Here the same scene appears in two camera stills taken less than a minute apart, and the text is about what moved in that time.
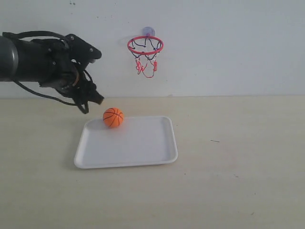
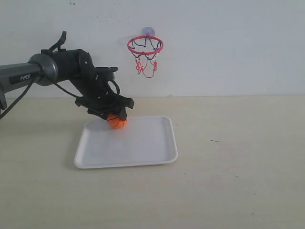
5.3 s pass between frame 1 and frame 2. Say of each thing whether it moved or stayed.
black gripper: moved
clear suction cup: stayed
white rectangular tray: stayed
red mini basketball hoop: stayed
